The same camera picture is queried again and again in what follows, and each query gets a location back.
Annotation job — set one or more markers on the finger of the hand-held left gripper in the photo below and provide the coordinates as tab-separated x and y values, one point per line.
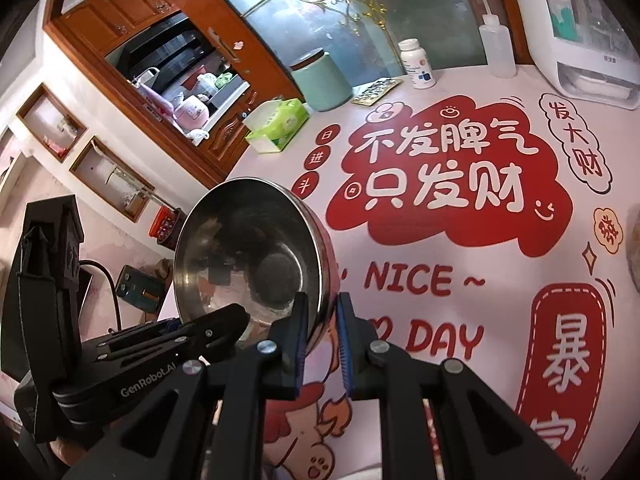
220	325
169	325

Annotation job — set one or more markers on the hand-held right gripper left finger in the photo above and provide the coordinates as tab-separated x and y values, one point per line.
300	345

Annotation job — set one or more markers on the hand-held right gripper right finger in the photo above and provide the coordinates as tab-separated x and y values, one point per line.
345	345

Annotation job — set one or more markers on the pink steel bowl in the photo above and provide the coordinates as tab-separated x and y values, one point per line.
235	250

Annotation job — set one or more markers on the teal handheld device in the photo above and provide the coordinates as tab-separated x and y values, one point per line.
141	287

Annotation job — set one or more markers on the green tissue box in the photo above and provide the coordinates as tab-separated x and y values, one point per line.
277	122

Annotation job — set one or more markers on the blister pill pack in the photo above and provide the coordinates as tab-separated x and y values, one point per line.
377	91

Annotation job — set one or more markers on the mint green canister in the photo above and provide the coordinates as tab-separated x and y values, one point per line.
322	82

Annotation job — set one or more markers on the black range hood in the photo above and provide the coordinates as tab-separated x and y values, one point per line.
165	45

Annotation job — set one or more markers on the white pill bottle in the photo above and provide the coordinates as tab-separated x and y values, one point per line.
417	65

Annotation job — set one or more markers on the frosted glass door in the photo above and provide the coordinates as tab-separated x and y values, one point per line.
310	25

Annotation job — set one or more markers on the wooden kitchen cabinet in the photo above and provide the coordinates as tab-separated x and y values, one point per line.
120	10

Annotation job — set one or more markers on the clear squeeze bottle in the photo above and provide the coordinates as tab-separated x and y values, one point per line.
497	47

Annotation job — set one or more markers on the white countertop storage cabinet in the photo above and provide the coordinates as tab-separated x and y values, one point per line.
590	50

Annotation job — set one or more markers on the white teal bottle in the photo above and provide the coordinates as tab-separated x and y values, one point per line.
557	5

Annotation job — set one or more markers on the recessed wall niche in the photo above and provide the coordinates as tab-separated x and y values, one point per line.
50	120
112	180

